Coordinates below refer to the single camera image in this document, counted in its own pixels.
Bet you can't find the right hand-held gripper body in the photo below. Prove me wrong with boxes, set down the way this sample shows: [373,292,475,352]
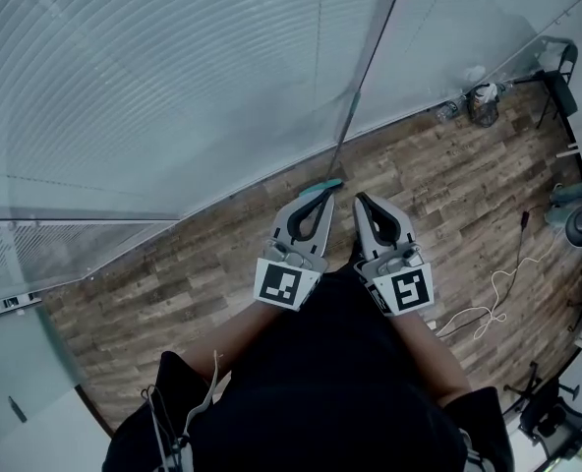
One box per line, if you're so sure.
[353,242,436,318]

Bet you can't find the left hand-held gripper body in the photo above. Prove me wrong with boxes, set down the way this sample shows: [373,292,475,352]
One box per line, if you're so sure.
[253,237,329,313]

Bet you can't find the teal broom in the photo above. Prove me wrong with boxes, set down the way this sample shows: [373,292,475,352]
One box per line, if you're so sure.
[298,86,364,201]

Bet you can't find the person's left forearm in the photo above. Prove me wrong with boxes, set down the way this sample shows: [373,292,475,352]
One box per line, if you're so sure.
[175,298,295,383]

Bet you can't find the person's right forearm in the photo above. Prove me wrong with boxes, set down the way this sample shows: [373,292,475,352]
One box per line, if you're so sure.
[393,311,472,407]

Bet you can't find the wooden floor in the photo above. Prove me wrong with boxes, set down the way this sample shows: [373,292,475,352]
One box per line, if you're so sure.
[39,79,582,437]

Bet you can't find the person's black clothing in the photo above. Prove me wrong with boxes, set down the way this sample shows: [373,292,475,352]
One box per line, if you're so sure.
[101,243,516,472]

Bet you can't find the black waste bin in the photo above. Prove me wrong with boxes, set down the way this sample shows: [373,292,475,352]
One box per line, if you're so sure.
[465,82,501,130]

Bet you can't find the black office chair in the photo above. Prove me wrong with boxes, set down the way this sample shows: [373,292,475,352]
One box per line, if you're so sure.
[502,360,582,466]

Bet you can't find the black folding chair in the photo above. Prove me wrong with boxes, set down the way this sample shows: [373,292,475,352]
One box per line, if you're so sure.
[514,36,581,130]

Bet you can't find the white floor cable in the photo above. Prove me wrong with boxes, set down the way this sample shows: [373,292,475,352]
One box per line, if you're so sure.
[436,241,567,341]

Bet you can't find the black floor cable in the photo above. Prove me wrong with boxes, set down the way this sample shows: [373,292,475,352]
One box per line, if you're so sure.
[490,206,548,317]

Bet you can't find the white cable on clothing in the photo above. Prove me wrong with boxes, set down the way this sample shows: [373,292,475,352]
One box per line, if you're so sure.
[141,349,223,472]

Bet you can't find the black door handle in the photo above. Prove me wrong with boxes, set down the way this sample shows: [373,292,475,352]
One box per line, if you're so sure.
[7,394,29,424]

